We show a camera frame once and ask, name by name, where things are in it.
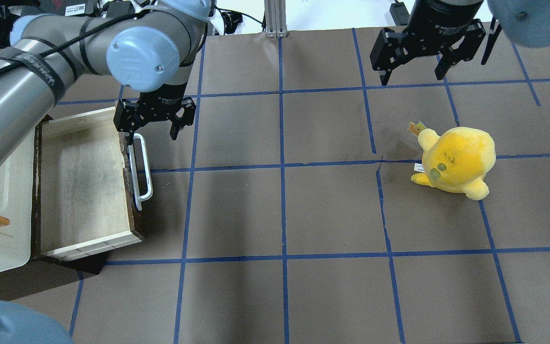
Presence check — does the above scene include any black electronics box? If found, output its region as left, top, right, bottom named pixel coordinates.
left=39, top=0, right=101, bottom=17

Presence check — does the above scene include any dark wooden drawer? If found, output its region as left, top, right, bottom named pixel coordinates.
left=33, top=107, right=151, bottom=261

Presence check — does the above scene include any black power brick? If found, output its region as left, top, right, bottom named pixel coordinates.
left=103, top=0, right=136, bottom=18

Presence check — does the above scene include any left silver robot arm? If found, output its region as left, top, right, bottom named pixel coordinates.
left=0, top=0, right=211, bottom=344

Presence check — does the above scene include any yellow plush toy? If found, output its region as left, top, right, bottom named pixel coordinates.
left=408, top=122, right=496, bottom=201

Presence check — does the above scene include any white drawer handle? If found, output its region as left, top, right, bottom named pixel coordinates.
left=127, top=133, right=154, bottom=211

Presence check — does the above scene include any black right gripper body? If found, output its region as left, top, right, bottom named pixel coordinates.
left=370, top=0, right=486, bottom=72

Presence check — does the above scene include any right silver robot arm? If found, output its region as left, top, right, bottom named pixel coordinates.
left=370, top=0, right=550, bottom=86

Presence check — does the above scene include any aluminium frame post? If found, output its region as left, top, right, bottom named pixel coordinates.
left=264, top=0, right=289, bottom=38

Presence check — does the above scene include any white plastic cabinet top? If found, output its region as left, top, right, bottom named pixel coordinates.
left=0, top=68, right=41, bottom=273

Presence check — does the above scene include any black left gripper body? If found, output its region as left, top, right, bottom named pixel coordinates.
left=113, top=84, right=196, bottom=133

